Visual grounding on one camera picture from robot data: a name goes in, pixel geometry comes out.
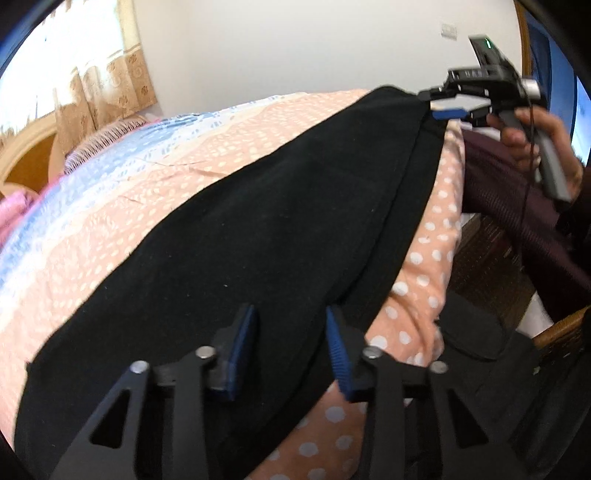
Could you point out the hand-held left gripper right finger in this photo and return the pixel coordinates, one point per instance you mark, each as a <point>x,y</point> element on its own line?
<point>337,350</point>

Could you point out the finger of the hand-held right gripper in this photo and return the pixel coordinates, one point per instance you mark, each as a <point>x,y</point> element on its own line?
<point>443,93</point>
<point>450,113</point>

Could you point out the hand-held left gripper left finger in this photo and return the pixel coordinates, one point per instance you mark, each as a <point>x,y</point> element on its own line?
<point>242,350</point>

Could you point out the black pants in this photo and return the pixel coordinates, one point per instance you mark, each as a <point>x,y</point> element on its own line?
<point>258,230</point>

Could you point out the person's right forearm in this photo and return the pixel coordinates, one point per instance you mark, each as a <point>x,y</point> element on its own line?
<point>577,203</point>

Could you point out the person's right hand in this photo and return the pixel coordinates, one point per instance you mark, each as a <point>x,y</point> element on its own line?
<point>519,143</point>

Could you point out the person's maroon sweater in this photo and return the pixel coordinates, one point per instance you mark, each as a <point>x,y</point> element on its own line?
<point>498,184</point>

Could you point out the brown wicker chair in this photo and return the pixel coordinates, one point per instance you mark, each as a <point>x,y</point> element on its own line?
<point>489,267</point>

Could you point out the polka dot bedspread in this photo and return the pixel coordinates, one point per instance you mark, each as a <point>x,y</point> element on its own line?
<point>115,221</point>

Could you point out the striped pillow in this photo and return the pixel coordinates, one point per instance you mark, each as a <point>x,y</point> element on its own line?
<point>101,138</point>

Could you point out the pink folded blanket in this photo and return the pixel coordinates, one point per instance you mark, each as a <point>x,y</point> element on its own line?
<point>14,212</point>

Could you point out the cream wooden headboard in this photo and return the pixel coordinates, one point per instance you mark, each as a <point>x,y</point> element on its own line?
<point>27,157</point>

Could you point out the beige patterned window curtain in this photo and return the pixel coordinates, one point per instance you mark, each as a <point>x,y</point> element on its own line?
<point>106,78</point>

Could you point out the wooden door frame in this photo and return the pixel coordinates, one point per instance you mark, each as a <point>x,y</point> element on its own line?
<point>524,41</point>

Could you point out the white wall socket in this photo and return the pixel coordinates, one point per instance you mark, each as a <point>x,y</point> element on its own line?
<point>449,30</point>

